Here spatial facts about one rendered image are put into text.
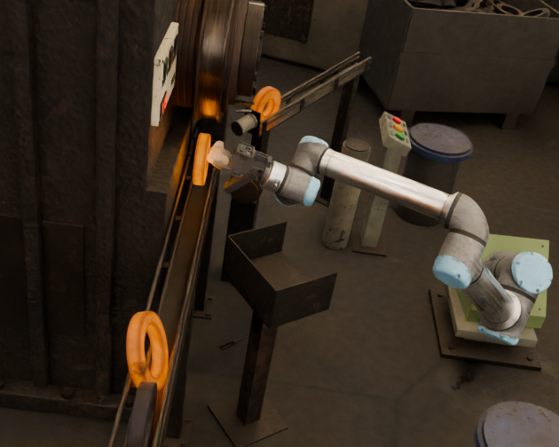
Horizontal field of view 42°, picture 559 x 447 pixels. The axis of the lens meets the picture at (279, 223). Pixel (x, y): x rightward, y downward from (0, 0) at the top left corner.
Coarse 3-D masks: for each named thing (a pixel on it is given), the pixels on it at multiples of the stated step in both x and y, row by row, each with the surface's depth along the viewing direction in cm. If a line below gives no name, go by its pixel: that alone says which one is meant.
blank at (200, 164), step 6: (198, 138) 215; (204, 138) 215; (210, 138) 223; (198, 144) 214; (204, 144) 214; (198, 150) 213; (204, 150) 213; (198, 156) 213; (204, 156) 213; (198, 162) 213; (204, 162) 213; (198, 168) 213; (204, 168) 214; (198, 174) 214; (204, 174) 217; (198, 180) 216; (204, 180) 220
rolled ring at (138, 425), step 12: (144, 384) 154; (156, 384) 158; (144, 396) 150; (156, 396) 162; (132, 408) 148; (144, 408) 148; (132, 420) 147; (144, 420) 147; (132, 432) 146; (144, 432) 146; (132, 444) 146; (144, 444) 159
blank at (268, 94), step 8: (264, 88) 279; (272, 88) 280; (256, 96) 277; (264, 96) 277; (272, 96) 281; (256, 104) 276; (264, 104) 279; (272, 104) 285; (264, 112) 286; (272, 112) 286
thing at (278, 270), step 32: (224, 256) 212; (256, 256) 220; (256, 288) 200; (288, 288) 193; (320, 288) 201; (256, 320) 220; (288, 320) 201; (256, 352) 224; (256, 384) 233; (224, 416) 245; (256, 416) 244
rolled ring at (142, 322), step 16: (144, 320) 167; (160, 320) 177; (128, 336) 164; (144, 336) 166; (160, 336) 176; (128, 352) 162; (144, 352) 164; (160, 352) 177; (144, 368) 163; (160, 368) 174; (160, 384) 171
